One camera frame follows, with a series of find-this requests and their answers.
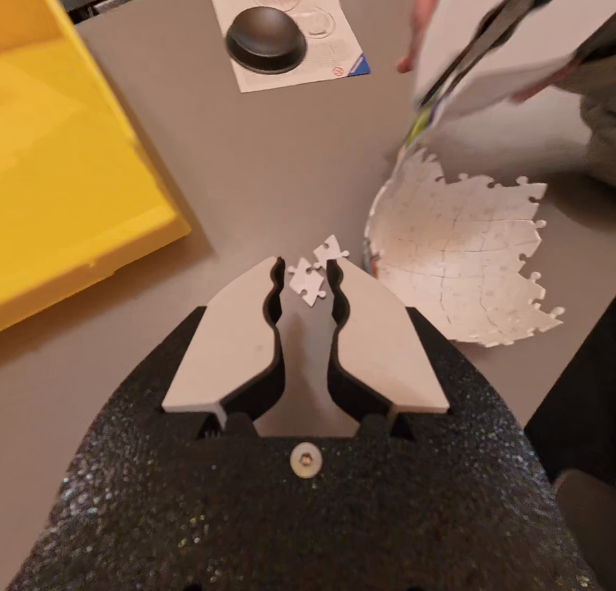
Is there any person's right forearm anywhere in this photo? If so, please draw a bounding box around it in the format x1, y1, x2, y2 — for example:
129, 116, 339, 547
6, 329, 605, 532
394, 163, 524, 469
575, 21, 616, 188

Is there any white puzzle piece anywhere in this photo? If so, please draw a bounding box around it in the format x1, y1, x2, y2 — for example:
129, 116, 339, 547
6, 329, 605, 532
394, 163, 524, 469
287, 257, 326, 308
312, 234, 351, 270

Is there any curved puzzle ball section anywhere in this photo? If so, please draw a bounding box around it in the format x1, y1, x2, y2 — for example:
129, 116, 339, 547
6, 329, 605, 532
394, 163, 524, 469
397, 0, 580, 157

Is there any white instruction sheet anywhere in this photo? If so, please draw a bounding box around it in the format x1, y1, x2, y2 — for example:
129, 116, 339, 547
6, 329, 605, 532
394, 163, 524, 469
204, 0, 372, 94

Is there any black round ball stand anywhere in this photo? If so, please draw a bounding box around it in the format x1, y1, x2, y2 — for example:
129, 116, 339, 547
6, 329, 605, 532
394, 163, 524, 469
225, 6, 308, 75

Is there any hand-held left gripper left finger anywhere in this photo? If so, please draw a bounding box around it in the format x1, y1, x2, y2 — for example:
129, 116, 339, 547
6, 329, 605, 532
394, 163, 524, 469
161, 255, 287, 429

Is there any yellow plastic bin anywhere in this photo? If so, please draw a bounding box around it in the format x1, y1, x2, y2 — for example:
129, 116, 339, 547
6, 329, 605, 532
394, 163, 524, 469
0, 0, 193, 333

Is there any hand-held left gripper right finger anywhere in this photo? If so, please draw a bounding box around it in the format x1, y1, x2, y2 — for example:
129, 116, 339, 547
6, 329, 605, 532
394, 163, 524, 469
326, 258, 451, 429

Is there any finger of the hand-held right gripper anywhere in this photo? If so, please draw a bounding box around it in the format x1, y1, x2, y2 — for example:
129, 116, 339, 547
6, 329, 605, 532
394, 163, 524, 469
423, 0, 600, 121
413, 0, 544, 108

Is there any half-built puzzle ball shell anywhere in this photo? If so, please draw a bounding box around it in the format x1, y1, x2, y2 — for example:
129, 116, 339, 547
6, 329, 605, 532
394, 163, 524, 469
362, 147, 567, 349

